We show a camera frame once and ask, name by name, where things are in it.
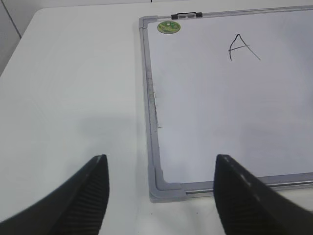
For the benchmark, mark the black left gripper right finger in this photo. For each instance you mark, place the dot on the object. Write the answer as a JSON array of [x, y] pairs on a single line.
[[246, 206]]

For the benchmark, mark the white board with grey frame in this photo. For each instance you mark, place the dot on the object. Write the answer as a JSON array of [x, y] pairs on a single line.
[[238, 83]]

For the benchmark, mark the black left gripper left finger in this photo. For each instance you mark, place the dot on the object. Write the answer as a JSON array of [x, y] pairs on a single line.
[[77, 207]]

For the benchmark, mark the round green magnet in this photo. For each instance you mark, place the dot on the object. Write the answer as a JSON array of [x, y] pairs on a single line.
[[168, 27]]

